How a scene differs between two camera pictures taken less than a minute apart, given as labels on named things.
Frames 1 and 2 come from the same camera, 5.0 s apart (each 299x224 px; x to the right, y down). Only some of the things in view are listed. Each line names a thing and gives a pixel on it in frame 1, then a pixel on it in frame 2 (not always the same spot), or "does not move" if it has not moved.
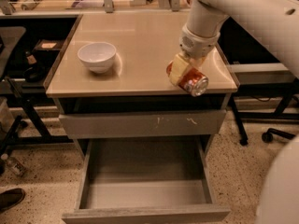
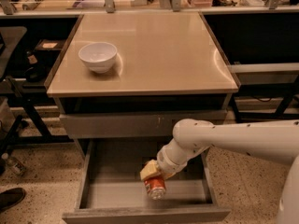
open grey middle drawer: [145, 180] does not move
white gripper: [196, 46] → [164, 162]
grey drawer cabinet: [147, 137] does not move
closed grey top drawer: [143, 124] does not move
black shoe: [10, 198] does not move
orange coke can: [193, 81] → [156, 187]
